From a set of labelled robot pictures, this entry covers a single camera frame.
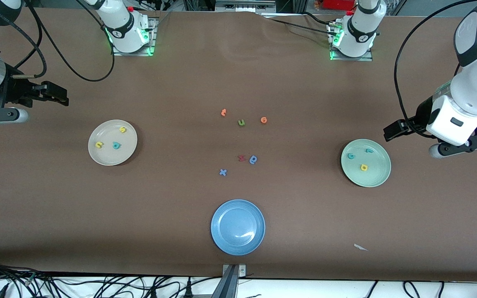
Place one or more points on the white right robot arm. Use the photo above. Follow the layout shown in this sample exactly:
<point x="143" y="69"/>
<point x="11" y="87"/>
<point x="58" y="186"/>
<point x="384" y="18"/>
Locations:
<point x="124" y="29"/>

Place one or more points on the white paper scrap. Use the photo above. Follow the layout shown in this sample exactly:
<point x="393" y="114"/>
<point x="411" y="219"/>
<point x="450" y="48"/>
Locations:
<point x="360" y="247"/>

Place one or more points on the yellow letter u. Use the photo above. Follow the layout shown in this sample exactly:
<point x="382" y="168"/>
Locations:
<point x="97" y="145"/>

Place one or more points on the grey power strip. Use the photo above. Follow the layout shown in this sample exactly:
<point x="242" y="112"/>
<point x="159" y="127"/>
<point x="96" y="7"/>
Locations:
<point x="242" y="6"/>

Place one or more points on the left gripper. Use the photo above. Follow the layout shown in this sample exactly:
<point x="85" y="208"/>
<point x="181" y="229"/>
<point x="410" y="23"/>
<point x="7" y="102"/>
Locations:
<point x="422" y="112"/>

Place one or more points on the dark aluminium strut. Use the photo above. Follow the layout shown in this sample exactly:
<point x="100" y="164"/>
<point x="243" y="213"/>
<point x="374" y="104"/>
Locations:
<point x="226" y="287"/>

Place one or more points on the red box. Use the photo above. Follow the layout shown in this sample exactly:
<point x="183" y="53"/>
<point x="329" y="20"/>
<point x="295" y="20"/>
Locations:
<point x="338" y="4"/>

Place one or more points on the green plate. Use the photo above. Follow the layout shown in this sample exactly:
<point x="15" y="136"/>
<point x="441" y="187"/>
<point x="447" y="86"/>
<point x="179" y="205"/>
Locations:
<point x="377" y="176"/>

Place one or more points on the black power plug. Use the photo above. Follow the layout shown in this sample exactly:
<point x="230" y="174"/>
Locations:
<point x="189" y="289"/>

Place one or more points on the blue letter a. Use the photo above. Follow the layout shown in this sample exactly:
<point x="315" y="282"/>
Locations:
<point x="253" y="162"/>

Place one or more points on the blue letter x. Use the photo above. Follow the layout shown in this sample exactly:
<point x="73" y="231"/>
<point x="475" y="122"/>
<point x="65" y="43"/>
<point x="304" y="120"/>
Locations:
<point x="222" y="172"/>

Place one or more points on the beige plate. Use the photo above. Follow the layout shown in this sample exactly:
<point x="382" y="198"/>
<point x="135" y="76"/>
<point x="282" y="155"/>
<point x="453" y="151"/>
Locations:
<point x="110" y="156"/>

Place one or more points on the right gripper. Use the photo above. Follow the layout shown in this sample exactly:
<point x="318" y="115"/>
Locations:
<point x="15" y="90"/>

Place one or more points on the blue plate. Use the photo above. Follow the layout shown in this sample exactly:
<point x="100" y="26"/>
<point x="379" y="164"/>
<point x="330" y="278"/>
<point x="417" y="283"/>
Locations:
<point x="237" y="227"/>

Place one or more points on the silver mounting bracket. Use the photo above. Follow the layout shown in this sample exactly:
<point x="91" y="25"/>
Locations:
<point x="242" y="271"/>

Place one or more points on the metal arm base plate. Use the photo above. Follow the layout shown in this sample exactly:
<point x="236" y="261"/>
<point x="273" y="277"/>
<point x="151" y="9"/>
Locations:
<point x="368" y="58"/>
<point x="154" y="37"/>

